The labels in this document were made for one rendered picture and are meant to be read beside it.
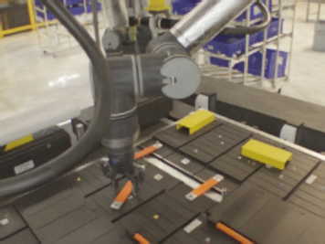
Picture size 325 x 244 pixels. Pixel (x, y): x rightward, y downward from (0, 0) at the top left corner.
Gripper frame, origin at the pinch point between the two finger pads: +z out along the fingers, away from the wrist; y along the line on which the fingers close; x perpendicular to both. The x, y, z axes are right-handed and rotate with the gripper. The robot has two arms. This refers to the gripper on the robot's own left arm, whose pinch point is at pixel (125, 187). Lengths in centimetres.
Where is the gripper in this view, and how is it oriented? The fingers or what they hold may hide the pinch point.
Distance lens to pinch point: 96.2
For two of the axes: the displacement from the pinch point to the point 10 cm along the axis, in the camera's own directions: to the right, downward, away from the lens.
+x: 3.5, -4.5, 8.2
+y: 9.4, 1.2, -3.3
